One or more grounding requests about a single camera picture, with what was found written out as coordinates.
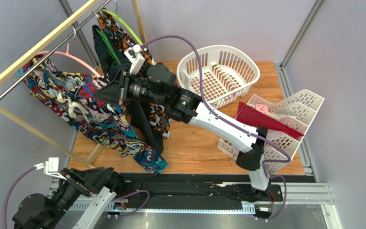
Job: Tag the wooden clothes rack frame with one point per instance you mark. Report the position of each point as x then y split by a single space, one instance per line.
30 128

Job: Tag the pink sticky note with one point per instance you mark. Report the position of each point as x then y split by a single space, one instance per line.
262 108

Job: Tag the red plastic folder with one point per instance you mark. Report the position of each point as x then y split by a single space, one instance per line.
250 116

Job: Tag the colourful comic print shorts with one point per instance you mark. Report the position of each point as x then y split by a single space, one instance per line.
70 97

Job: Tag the dark green clothes hanger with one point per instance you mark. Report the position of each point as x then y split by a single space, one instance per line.
104 47

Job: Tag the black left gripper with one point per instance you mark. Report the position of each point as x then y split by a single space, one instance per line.
87 181

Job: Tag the metal hanging rod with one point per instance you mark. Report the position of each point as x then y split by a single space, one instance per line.
46 55

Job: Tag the aluminium frame post left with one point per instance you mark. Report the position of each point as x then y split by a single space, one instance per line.
66 8

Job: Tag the white plastic laundry basket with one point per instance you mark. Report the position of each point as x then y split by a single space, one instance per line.
225 72

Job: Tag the dark grey shorts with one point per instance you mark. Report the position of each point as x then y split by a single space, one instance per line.
139 117

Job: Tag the aluminium frame post right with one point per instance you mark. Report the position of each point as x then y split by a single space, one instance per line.
302 32

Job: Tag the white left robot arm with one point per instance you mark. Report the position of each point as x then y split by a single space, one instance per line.
37 211

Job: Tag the white slotted cable duct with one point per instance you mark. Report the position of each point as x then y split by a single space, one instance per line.
244 208

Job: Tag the pink clothes hanger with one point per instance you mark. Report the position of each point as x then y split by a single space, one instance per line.
80 61

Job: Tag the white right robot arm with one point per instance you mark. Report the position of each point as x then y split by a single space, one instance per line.
160 87

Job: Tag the white tiered file organizer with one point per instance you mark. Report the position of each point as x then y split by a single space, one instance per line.
297 111

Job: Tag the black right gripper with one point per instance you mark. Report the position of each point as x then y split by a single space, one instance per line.
123 90

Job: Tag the light green clothes hanger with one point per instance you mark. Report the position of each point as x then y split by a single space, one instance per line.
124 24

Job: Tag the orange camouflage print shorts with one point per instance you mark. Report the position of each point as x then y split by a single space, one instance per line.
123 42

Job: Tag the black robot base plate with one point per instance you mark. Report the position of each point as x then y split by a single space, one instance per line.
197 191

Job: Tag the aluminium frame post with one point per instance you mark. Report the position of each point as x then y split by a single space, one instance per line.
302 32
66 8

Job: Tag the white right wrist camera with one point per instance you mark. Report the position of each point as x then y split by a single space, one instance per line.
134 55

